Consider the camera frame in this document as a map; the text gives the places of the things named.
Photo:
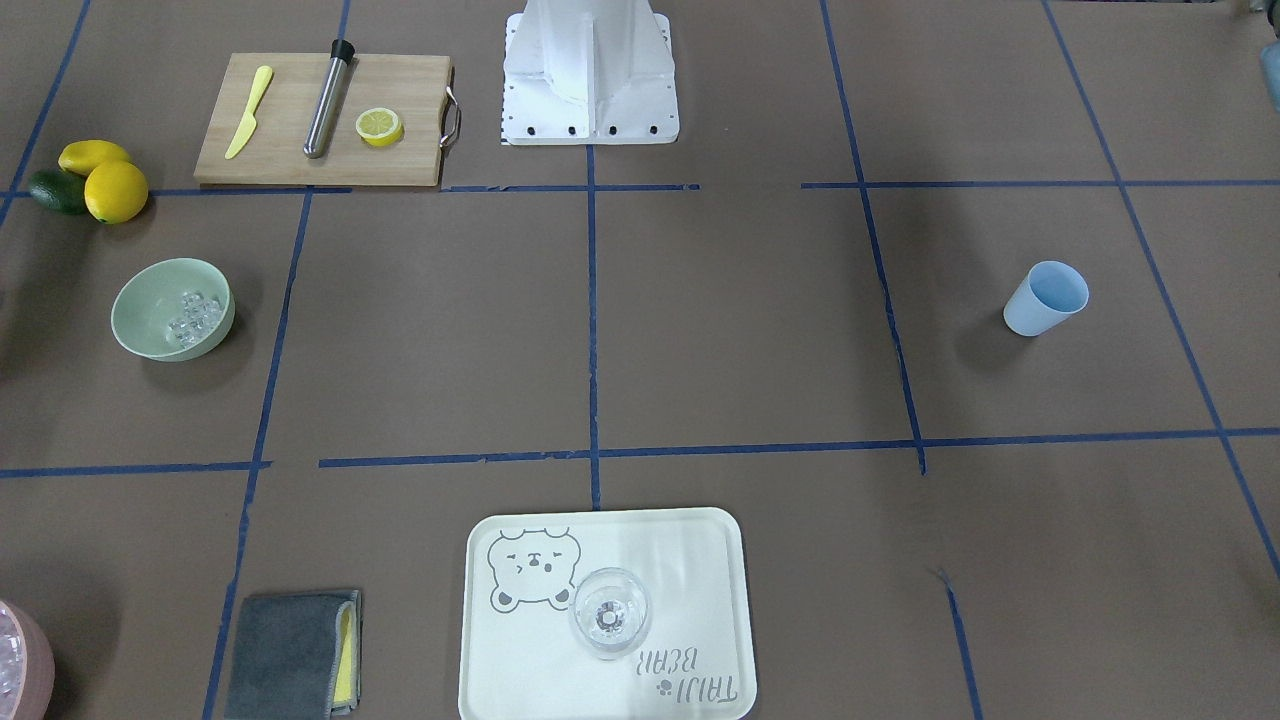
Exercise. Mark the yellow plastic knife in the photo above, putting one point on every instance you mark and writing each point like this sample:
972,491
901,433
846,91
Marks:
248,122

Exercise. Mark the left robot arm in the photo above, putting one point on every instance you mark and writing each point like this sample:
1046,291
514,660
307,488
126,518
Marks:
1270,68

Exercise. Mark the yellow lemon lower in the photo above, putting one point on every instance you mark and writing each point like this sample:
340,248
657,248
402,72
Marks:
115,192

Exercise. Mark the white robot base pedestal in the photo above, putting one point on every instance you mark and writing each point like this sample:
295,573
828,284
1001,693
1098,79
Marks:
589,73

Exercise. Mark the light blue cup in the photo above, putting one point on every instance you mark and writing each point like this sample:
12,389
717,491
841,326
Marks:
1049,294

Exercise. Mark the wooden cutting board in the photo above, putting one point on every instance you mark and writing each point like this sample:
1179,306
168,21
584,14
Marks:
415,86

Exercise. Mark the yellow lemon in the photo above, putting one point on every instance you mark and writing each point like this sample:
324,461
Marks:
115,192
82,157

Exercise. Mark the white bear tray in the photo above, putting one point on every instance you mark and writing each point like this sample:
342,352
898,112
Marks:
521,660

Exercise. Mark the half lemon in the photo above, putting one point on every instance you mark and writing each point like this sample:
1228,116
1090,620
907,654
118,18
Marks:
379,127

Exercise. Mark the steel muddler black tip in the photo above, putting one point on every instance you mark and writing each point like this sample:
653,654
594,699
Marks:
327,107

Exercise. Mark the pink bowl with ice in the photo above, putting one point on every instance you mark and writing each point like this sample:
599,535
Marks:
28,665

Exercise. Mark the green lime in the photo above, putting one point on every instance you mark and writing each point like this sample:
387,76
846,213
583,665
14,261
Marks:
58,190

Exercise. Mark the clear wine glass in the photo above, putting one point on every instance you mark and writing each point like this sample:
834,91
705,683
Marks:
611,613

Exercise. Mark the green bowl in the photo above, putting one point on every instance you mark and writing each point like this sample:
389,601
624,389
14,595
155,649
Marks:
151,298

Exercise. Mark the grey folded cloth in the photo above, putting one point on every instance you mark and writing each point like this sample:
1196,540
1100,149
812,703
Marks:
297,656

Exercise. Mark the yellow lemon upper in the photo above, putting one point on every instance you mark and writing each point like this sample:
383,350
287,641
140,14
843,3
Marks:
82,157

